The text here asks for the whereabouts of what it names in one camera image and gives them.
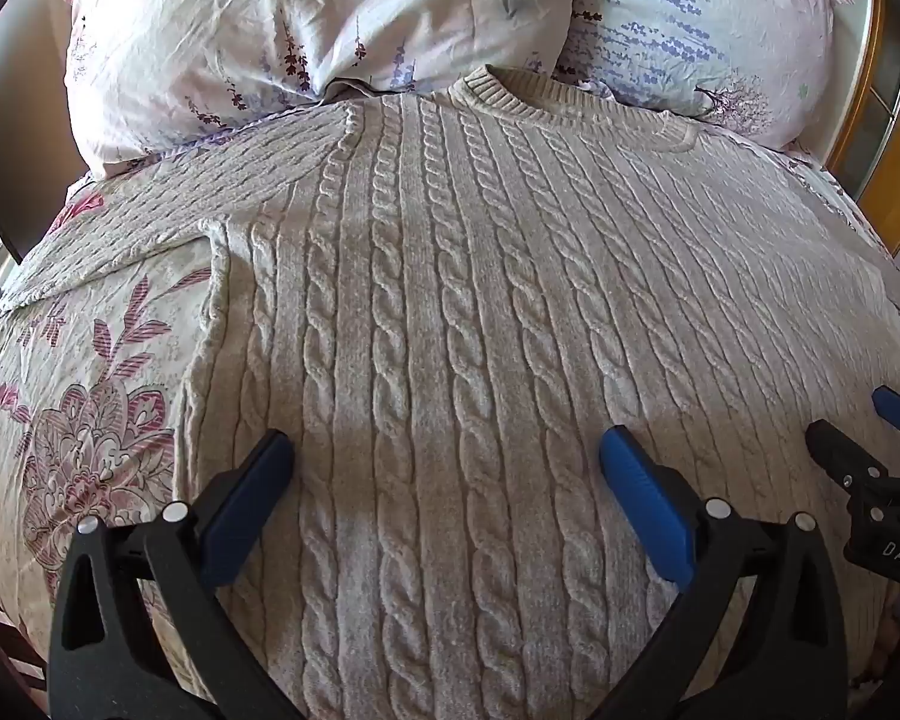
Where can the dark panel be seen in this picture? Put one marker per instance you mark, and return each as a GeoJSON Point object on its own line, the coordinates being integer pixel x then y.
{"type": "Point", "coordinates": [15, 142]}

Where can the brown wooden bed frame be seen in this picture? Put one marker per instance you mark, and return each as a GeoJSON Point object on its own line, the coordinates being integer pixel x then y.
{"type": "Point", "coordinates": [0, 652]}

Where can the pink floral bed sheet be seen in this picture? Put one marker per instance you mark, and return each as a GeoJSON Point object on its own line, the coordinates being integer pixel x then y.
{"type": "Point", "coordinates": [82, 360]}

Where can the orange wooden cabinet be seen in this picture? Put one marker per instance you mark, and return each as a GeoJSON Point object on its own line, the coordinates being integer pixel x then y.
{"type": "Point", "coordinates": [874, 82]}

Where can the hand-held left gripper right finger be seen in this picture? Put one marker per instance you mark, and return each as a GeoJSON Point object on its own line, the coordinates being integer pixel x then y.
{"type": "Point", "coordinates": [641, 499]}

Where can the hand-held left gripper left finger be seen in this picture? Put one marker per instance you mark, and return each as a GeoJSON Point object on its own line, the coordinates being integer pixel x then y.
{"type": "Point", "coordinates": [251, 499]}

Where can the white floral pillow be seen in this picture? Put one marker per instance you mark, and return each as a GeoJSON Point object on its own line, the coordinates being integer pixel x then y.
{"type": "Point", "coordinates": [285, 30]}

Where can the lavender print pillow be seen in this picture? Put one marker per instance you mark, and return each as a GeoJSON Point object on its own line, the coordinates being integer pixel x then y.
{"type": "Point", "coordinates": [690, 22]}

